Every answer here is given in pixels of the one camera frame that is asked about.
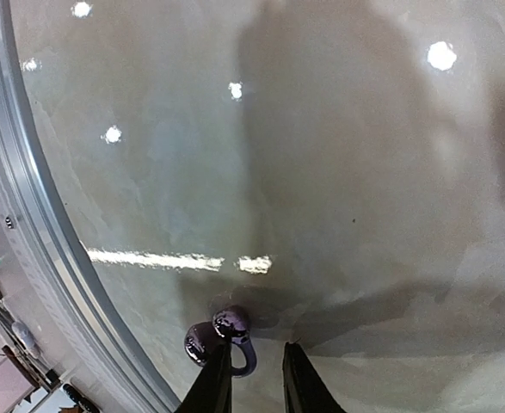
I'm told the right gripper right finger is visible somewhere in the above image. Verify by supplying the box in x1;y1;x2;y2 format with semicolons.
282;342;345;413

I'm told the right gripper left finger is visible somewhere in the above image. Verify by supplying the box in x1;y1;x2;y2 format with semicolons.
178;343;232;413

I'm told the purple chrome earbud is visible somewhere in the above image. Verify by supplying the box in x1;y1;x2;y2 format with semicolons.
183;305;257;378

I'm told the aluminium front rail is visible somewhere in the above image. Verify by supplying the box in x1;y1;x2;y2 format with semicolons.
0;1;179;412

